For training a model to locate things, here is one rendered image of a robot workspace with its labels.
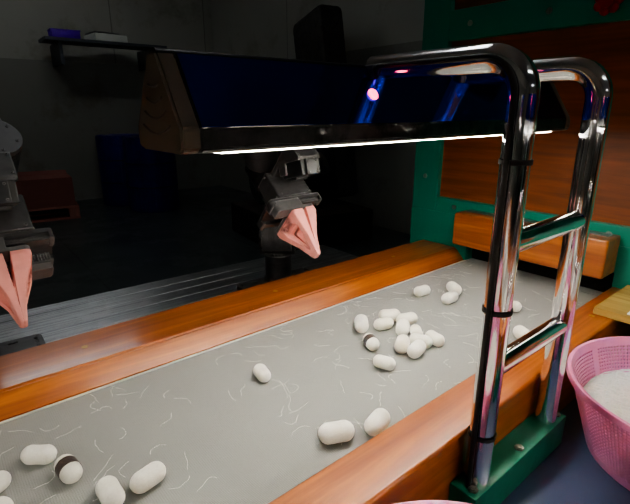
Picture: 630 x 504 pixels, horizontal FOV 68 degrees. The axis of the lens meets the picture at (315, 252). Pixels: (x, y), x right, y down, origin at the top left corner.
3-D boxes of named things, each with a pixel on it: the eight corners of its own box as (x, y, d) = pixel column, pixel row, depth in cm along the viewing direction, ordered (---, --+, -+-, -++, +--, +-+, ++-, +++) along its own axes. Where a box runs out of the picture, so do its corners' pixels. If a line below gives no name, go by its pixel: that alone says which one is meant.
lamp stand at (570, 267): (338, 434, 59) (345, 55, 46) (434, 378, 72) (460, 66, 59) (471, 533, 46) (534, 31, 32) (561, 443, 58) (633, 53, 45)
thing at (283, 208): (338, 240, 73) (308, 195, 76) (302, 249, 69) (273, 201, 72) (319, 265, 78) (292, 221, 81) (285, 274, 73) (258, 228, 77)
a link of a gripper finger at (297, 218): (349, 237, 74) (320, 193, 78) (315, 246, 70) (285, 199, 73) (330, 262, 79) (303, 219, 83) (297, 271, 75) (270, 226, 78)
